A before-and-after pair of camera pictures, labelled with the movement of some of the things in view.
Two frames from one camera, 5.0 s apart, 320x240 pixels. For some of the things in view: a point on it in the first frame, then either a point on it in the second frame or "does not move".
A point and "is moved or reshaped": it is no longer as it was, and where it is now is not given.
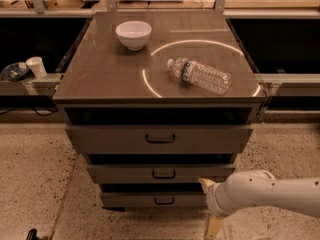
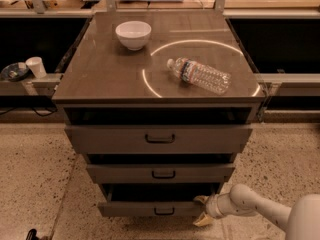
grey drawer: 153,199 is moved or reshaped
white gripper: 214,200 to 212,206
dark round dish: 15,71 does not move
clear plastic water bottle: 201,75 does not move
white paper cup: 37,66 does not move
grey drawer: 159,139 does not move
